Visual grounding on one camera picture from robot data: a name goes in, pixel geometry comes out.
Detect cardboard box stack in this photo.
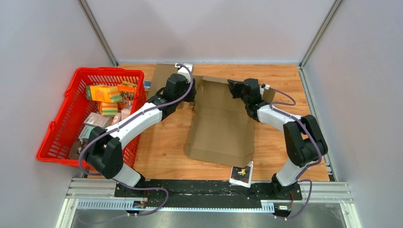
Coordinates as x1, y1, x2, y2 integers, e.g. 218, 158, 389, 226
185, 76, 256, 167

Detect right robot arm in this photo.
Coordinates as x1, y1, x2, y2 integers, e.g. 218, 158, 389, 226
228, 78, 328, 199

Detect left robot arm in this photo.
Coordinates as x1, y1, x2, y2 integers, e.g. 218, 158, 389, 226
79, 73, 196, 197

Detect orange snack packet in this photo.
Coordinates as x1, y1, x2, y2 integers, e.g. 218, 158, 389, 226
117, 81, 137, 101

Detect orange sponge pack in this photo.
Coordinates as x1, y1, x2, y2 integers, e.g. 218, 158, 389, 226
86, 85, 123, 103

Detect plastic bag with printed card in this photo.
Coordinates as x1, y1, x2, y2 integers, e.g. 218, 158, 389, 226
229, 161, 254, 188

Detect pink packaged item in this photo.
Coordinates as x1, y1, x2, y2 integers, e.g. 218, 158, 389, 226
83, 112, 113, 129

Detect teal packaged item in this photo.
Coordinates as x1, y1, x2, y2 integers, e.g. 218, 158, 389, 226
78, 125, 94, 140

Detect red plastic shopping basket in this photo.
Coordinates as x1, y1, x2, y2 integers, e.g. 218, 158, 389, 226
36, 67, 146, 168

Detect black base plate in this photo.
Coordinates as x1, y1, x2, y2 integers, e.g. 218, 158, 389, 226
115, 179, 302, 209

